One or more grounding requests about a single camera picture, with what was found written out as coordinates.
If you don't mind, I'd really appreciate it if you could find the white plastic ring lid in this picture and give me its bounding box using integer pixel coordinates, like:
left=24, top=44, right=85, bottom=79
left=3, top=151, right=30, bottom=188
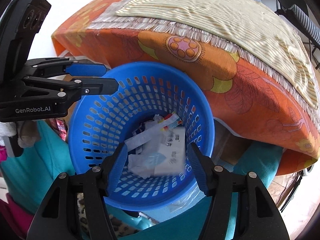
left=125, top=113, right=182, bottom=152

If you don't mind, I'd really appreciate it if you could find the white wipes packet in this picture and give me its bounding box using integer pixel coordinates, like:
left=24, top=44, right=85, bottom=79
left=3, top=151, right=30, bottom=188
left=127, top=126, right=186, bottom=179

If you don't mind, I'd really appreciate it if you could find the blue plastic trash basket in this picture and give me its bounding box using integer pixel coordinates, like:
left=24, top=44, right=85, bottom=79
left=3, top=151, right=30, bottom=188
left=68, top=62, right=215, bottom=211

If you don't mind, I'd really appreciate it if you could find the left hand in glove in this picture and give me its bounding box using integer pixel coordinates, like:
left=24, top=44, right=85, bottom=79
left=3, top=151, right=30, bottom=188
left=1, top=120, right=41, bottom=148

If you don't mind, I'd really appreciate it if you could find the teal fabric clothing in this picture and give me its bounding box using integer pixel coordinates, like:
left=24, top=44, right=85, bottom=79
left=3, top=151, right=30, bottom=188
left=1, top=121, right=283, bottom=239

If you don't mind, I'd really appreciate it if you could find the orange floral bed sheet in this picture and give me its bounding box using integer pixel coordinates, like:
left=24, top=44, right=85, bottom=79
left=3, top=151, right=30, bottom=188
left=52, top=0, right=319, bottom=174

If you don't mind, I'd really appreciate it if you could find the striped yellow towel blanket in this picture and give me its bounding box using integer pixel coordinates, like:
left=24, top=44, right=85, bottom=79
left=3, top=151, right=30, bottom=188
left=89, top=0, right=319, bottom=109

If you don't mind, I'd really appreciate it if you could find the striped cushion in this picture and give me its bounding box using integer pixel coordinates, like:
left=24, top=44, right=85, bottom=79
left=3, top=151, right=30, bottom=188
left=290, top=4, right=319, bottom=47

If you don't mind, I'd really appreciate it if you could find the black folding chair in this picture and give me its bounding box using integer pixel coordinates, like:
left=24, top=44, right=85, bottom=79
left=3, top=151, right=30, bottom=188
left=275, top=0, right=319, bottom=58

